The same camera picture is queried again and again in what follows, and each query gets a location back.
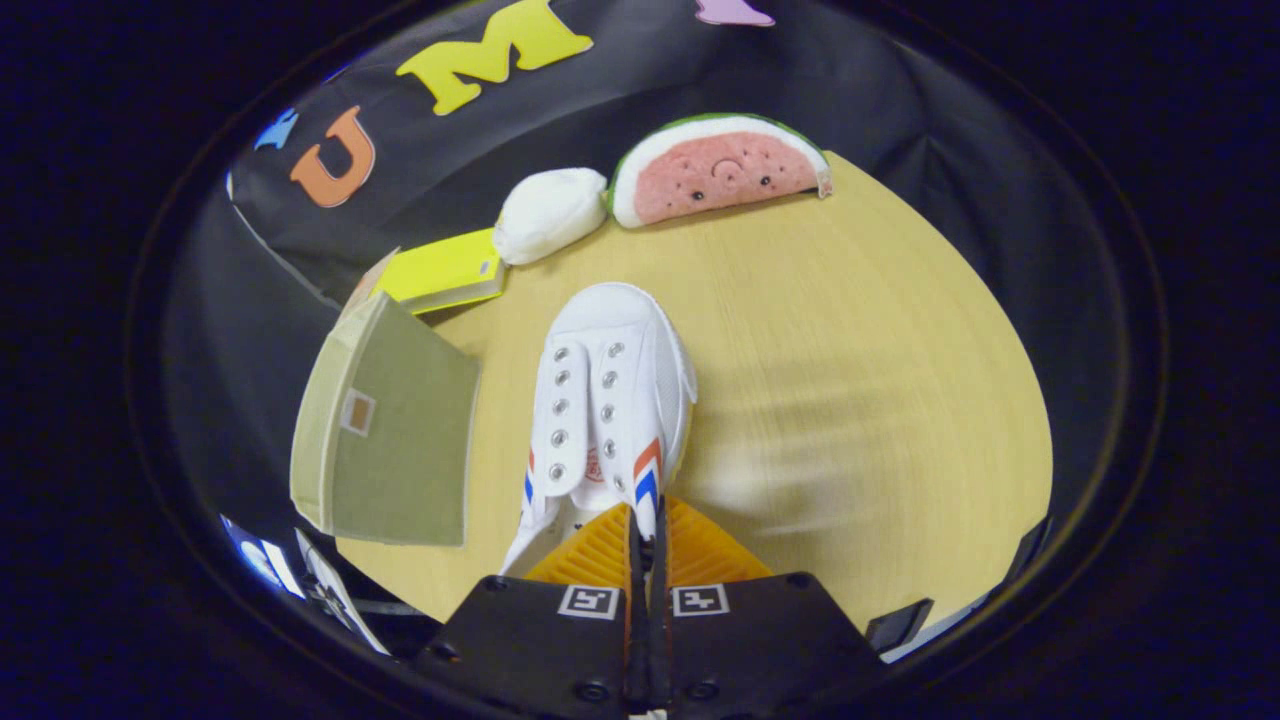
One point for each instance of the white canvas shoe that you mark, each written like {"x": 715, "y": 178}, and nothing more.
{"x": 610, "y": 320}

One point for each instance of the pale green storage box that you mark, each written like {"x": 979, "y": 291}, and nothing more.
{"x": 400, "y": 450}

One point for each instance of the blue picture screen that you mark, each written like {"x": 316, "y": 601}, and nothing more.
{"x": 262, "y": 560}

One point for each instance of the yellow book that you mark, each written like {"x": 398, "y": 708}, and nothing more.
{"x": 440, "y": 270}

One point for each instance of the small black block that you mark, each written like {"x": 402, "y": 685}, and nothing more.
{"x": 1028, "y": 550}
{"x": 898, "y": 625}

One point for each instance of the white plush toy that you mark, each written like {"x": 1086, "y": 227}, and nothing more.
{"x": 550, "y": 215}

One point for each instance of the watermelon slice plush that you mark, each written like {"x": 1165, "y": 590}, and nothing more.
{"x": 720, "y": 175}

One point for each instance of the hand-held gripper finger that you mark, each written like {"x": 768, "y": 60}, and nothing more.
{"x": 635, "y": 650}
{"x": 660, "y": 650}

